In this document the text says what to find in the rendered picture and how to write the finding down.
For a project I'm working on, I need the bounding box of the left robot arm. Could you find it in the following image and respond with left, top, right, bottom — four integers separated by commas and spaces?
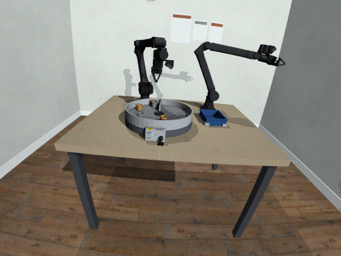
194, 42, 277, 110

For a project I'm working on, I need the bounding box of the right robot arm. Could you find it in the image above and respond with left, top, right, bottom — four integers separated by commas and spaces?
134, 37, 174, 99

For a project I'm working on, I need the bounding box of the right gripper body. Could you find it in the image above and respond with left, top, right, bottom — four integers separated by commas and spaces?
151, 58, 163, 72

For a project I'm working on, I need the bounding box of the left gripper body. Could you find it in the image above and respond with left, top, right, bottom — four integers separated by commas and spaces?
265, 56, 279, 66

